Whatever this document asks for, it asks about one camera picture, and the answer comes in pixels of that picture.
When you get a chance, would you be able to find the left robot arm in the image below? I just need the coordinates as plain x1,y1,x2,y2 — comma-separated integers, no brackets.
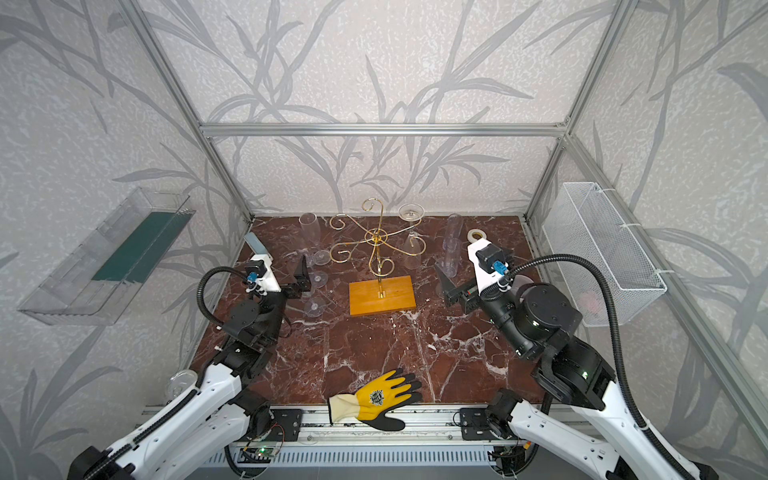
68,254,311,479

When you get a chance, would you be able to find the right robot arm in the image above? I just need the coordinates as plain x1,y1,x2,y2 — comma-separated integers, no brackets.
437,244,718,479

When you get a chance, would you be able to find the yellow wooden rack base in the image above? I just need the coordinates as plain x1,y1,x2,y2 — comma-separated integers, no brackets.
349,276,416,316

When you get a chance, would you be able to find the grey remote control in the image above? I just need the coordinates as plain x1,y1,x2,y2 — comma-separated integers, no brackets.
244,232,269,255

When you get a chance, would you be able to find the white tape roll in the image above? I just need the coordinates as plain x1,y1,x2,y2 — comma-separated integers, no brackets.
467,228,487,243

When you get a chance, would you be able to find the pink item in basket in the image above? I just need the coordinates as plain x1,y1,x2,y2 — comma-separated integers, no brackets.
578,291,607,322

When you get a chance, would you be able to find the yellow black work glove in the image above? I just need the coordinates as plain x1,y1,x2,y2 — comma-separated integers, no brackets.
327,369,423,432

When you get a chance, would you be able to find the green circuit board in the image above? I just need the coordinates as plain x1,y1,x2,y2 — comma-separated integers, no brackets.
236,446,281,466

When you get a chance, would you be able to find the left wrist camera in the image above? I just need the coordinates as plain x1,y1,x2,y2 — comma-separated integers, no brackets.
244,254,281,297

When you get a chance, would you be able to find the gold wire wine glass rack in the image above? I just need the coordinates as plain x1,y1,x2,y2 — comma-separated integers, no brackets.
329,197,409,280

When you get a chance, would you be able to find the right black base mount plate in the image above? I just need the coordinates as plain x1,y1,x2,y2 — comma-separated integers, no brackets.
456,407,498,441

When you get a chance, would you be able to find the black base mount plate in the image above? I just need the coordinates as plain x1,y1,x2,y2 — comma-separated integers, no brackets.
456,407,498,441
263,408,304,442

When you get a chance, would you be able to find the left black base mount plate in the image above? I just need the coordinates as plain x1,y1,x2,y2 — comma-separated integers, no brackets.
263,408,304,442

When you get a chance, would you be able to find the white wire mesh basket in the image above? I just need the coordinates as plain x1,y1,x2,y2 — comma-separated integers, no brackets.
542,182,667,326

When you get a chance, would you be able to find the aluminium front rail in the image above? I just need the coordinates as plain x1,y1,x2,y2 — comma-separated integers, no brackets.
143,403,632,448

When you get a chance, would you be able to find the clear acrylic wall shelf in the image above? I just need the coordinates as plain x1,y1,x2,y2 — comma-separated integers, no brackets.
18,187,196,326

